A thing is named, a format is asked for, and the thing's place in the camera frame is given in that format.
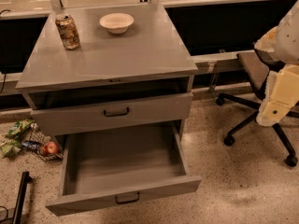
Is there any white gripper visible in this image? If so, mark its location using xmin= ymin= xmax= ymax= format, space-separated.
xmin=256 ymin=64 xmax=299 ymax=127

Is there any orange soda can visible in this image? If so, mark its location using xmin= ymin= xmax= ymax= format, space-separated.
xmin=55 ymin=14 xmax=80 ymax=49

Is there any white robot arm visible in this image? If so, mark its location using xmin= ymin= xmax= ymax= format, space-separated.
xmin=254 ymin=1 xmax=299 ymax=126

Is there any grey drawer cabinet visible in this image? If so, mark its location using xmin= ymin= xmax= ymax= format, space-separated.
xmin=15 ymin=3 xmax=199 ymax=142

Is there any grey open middle drawer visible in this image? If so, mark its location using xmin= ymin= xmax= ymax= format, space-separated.
xmin=46 ymin=122 xmax=201 ymax=216

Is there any grey upper drawer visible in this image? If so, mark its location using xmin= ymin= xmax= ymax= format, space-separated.
xmin=31 ymin=92 xmax=192 ymax=136

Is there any black office chair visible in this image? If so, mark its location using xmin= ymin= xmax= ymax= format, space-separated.
xmin=216 ymin=51 xmax=298 ymax=167

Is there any white paper bowl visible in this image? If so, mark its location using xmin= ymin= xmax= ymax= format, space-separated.
xmin=99 ymin=13 xmax=135 ymax=35

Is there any red apple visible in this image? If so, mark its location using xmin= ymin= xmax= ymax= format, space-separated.
xmin=42 ymin=142 xmax=59 ymax=156

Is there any blue snack packet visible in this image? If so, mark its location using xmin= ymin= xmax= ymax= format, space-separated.
xmin=21 ymin=140 xmax=40 ymax=151

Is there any green chip bag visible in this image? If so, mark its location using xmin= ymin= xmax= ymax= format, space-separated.
xmin=6 ymin=119 xmax=34 ymax=138
xmin=0 ymin=140 xmax=21 ymax=158

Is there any black metal stand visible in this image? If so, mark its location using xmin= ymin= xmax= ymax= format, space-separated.
xmin=0 ymin=172 xmax=32 ymax=224

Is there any wire mesh basket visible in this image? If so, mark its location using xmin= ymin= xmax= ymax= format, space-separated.
xmin=27 ymin=123 xmax=64 ymax=162

